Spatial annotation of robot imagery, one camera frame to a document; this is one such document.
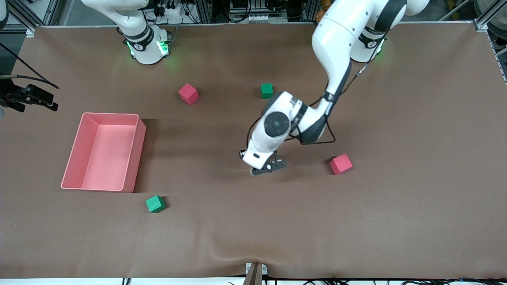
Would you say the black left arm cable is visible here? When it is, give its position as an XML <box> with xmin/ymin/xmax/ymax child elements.
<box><xmin>246</xmin><ymin>32</ymin><xmax>388</xmax><ymax>159</ymax></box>

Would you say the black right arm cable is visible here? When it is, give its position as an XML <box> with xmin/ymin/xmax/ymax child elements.
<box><xmin>0</xmin><ymin>42</ymin><xmax>60</xmax><ymax>89</ymax></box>

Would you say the pink plastic bin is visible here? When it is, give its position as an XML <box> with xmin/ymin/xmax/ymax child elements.
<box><xmin>61</xmin><ymin>112</ymin><xmax>147</xmax><ymax>193</ymax></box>

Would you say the aluminium frame profile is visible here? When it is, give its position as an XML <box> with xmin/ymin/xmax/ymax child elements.
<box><xmin>192</xmin><ymin>0</ymin><xmax>214</xmax><ymax>24</ymax></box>
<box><xmin>473</xmin><ymin>0</ymin><xmax>507</xmax><ymax>32</ymax></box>
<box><xmin>8</xmin><ymin>0</ymin><xmax>62</xmax><ymax>34</ymax></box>

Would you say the pink foam cube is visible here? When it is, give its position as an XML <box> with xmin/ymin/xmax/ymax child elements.
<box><xmin>329</xmin><ymin>154</ymin><xmax>354</xmax><ymax>176</ymax></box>
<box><xmin>178</xmin><ymin>83</ymin><xmax>200</xmax><ymax>106</ymax></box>

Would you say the orange snack bag pile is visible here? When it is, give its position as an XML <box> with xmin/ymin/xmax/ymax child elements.
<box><xmin>316</xmin><ymin>0</ymin><xmax>332</xmax><ymax>22</ymax></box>

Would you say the brown camera mount bar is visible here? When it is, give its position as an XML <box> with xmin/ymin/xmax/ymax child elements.
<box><xmin>243</xmin><ymin>263</ymin><xmax>263</xmax><ymax>285</ymax></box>

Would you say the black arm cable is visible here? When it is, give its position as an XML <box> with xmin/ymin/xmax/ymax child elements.
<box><xmin>0</xmin><ymin>42</ymin><xmax>60</xmax><ymax>89</ymax></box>
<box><xmin>246</xmin><ymin>32</ymin><xmax>388</xmax><ymax>159</ymax></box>

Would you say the metal table edge bracket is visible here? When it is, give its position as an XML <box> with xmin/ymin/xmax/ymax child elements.
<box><xmin>245</xmin><ymin>262</ymin><xmax>268</xmax><ymax>276</ymax></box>

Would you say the white terminal block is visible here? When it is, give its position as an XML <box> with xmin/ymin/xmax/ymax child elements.
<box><xmin>236</xmin><ymin>14</ymin><xmax>274</xmax><ymax>23</ymax></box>

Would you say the brown table cover sheet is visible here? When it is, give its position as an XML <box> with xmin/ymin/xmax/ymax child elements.
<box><xmin>0</xmin><ymin>22</ymin><xmax>507</xmax><ymax>279</ymax></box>

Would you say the white power strip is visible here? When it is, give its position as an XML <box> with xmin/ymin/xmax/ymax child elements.
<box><xmin>156</xmin><ymin>0</ymin><xmax>183</xmax><ymax>17</ymax></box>

